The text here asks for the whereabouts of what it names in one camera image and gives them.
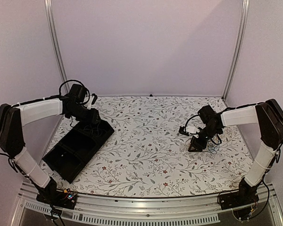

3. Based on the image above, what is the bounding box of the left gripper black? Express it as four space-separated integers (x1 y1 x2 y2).
68 104 100 124

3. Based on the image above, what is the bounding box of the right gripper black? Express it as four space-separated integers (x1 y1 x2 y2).
188 125 221 153

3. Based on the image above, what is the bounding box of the blue cable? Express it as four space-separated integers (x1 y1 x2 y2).
207 137 222 153

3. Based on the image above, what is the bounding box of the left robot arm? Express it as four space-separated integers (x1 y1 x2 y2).
0 80 100 204

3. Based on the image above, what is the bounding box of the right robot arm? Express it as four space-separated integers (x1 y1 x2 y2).
180 99 283 205

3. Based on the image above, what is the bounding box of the floral table mat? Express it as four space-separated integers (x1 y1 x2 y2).
37 95 258 197

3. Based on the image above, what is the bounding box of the black compartment tray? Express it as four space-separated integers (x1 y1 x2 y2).
42 120 115 183

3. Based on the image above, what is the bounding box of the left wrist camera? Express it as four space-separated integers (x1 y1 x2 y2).
86 93 98 110

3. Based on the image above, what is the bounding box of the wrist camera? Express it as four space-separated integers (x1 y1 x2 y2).
178 126 200 138
86 93 98 110

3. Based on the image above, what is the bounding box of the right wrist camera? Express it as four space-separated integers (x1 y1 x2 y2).
178 126 200 138

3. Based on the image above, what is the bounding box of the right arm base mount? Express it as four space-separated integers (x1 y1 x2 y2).
217 188 259 210

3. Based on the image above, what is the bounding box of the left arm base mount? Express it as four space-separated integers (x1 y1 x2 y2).
36 189 78 210

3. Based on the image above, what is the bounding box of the left aluminium corner post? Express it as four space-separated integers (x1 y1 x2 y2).
44 0 67 82

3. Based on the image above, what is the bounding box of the aluminium corner post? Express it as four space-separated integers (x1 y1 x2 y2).
222 0 250 101
44 0 67 82

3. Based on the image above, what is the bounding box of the right aluminium corner post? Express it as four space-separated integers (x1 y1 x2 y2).
222 0 250 101

